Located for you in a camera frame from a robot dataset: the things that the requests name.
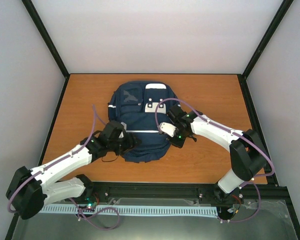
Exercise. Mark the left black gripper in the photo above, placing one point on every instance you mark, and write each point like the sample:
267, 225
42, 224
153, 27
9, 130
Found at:
131, 143

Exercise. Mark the black frame post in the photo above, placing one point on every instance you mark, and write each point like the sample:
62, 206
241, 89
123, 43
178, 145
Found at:
40, 26
274, 24

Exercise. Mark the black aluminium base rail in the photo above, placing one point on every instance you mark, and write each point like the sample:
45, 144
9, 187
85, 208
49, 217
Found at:
152, 191

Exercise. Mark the black frame post left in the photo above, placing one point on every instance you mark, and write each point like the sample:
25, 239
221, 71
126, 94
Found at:
40, 26

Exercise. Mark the light blue cable duct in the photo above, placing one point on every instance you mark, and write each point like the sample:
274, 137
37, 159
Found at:
152, 211

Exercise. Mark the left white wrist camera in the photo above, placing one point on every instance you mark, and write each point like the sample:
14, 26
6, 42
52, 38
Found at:
122, 134

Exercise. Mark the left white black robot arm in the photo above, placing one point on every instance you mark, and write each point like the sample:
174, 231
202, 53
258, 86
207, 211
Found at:
90, 149

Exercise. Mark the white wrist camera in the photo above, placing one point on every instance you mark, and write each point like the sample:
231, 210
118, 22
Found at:
122, 134
168, 128

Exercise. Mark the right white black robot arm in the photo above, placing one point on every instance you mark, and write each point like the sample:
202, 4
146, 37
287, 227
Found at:
247, 154

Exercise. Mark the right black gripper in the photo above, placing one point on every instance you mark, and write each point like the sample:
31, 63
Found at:
179, 144

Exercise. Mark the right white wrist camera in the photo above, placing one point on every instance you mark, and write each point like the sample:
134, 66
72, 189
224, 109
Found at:
168, 128

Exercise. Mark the navy blue student backpack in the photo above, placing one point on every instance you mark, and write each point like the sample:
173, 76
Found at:
136, 104

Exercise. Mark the black frame post right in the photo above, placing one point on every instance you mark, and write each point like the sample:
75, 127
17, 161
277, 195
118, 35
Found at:
274, 24

